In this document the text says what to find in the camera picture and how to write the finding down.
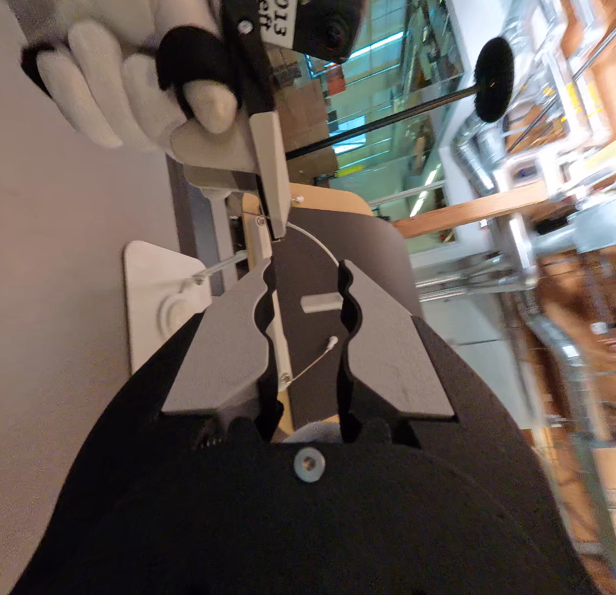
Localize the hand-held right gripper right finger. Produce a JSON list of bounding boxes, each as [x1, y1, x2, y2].
[[337, 260, 456, 444]]

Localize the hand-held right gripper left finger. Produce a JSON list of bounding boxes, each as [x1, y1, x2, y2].
[[160, 258, 285, 443]]

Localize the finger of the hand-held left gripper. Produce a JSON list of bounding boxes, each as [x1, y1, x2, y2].
[[184, 165, 264, 203], [170, 111, 293, 242]]

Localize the person's left hand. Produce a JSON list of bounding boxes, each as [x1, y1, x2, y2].
[[0, 0, 241, 154]]

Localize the cardboard boxes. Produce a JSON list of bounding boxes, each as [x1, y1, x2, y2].
[[277, 78, 340, 186]]

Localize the black and white book stand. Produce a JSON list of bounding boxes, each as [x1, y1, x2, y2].
[[123, 184, 425, 444]]

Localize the wooden ceiling beam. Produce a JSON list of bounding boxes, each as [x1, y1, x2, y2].
[[392, 180, 550, 240]]

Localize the black floor lamp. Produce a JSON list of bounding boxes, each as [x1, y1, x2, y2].
[[284, 37, 516, 161]]

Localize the round silver air duct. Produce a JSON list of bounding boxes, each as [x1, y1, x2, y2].
[[451, 119, 503, 199]]

